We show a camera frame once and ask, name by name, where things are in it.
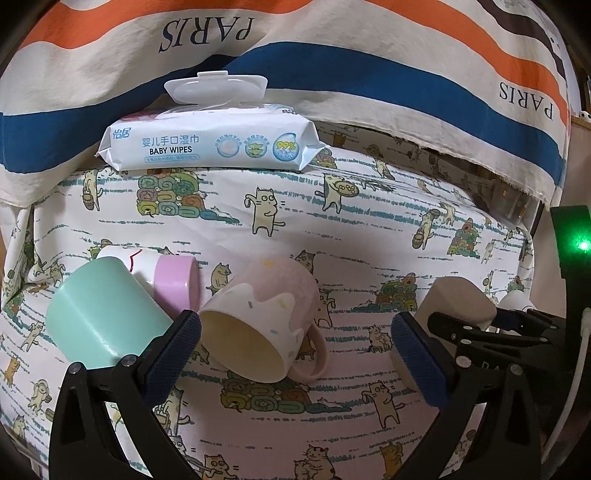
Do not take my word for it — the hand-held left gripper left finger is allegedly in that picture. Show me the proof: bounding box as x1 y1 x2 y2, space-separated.
48 310 202 480

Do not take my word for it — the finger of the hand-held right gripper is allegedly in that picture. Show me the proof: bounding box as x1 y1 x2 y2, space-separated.
496 307 568 337
427 312 552 365

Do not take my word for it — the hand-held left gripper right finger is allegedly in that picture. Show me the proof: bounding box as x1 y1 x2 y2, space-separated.
392 311 546 480

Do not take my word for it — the beige cup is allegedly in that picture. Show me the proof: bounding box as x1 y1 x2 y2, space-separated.
390 276 498 391

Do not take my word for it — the pink mug with cream glaze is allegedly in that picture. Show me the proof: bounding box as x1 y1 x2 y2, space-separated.
198 257 330 384

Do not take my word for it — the white and pink cup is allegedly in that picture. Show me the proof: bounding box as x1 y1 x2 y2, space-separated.
95 244 201 319

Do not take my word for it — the mint green cup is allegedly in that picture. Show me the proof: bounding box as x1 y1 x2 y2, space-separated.
45 257 178 370

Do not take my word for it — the white rounded object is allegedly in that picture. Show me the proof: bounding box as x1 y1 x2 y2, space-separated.
499 293 535 315

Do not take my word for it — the cat printed bed sheet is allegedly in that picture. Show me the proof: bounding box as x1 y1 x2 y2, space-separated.
0 117 541 480

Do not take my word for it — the baby wipes pack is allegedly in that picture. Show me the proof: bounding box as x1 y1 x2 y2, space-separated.
95 71 326 172

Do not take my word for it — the striped white cloth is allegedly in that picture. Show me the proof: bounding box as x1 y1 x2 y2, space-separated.
0 0 578 208

